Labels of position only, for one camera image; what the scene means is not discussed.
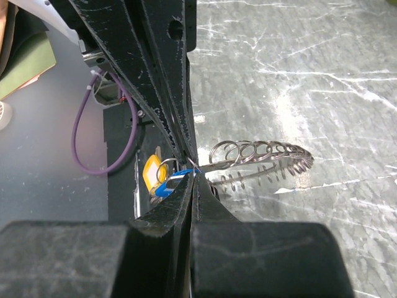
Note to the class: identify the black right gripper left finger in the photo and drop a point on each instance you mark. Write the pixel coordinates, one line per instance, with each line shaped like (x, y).
(146, 257)

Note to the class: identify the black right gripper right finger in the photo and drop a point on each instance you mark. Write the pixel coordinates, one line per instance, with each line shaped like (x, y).
(231, 258)

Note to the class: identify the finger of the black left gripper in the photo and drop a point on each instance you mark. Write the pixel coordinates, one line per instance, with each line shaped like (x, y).
(165, 21)
(119, 29)

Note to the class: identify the blue key tag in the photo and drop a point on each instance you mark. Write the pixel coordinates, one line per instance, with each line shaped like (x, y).
(168, 187)

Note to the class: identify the yellow key tag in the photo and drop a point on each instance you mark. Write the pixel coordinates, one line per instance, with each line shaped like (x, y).
(154, 172)

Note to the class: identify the metal disc with key rings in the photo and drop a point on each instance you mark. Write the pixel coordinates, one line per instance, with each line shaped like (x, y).
(274, 160)

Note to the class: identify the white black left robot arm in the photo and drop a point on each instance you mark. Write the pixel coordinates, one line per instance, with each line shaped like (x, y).
(62, 16)

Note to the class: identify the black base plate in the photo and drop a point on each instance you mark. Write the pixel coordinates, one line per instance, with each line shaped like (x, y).
(128, 196)

